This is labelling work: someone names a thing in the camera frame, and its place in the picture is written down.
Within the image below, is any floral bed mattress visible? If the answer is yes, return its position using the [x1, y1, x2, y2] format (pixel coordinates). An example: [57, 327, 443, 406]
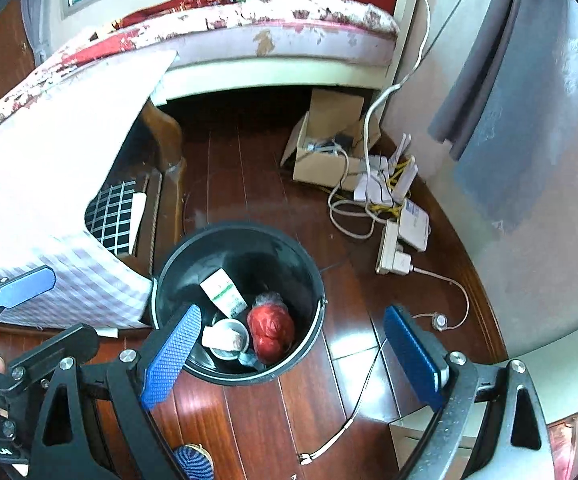
[0, 0, 400, 125]

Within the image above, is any black trash bin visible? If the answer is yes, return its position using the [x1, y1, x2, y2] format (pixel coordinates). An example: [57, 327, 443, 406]
[149, 221, 327, 386]

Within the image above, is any pink checkered tablecloth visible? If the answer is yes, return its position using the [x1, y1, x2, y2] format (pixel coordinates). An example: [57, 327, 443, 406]
[0, 49, 175, 328]

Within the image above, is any white power strip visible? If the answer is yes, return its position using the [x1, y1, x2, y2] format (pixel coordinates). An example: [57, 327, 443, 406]
[376, 221, 412, 275]

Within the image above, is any red plastic bag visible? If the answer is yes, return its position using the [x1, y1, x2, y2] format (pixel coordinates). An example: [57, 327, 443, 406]
[246, 292, 295, 365]

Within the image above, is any grey curtain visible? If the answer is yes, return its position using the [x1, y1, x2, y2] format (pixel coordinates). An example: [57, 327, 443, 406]
[425, 0, 535, 162]

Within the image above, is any white cable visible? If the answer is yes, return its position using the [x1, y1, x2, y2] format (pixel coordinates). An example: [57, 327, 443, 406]
[326, 0, 432, 241]

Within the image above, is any white router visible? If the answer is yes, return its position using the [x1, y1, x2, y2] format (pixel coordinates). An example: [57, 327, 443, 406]
[398, 198, 430, 252]

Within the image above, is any cardboard box on floor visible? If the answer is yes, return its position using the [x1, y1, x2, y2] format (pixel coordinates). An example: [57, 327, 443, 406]
[280, 89, 381, 192]

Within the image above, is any dark wooden door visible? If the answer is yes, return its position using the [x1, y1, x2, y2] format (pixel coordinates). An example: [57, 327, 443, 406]
[0, 0, 35, 99]

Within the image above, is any green white milk carton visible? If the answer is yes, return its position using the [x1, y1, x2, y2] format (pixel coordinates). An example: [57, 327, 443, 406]
[200, 269, 248, 318]

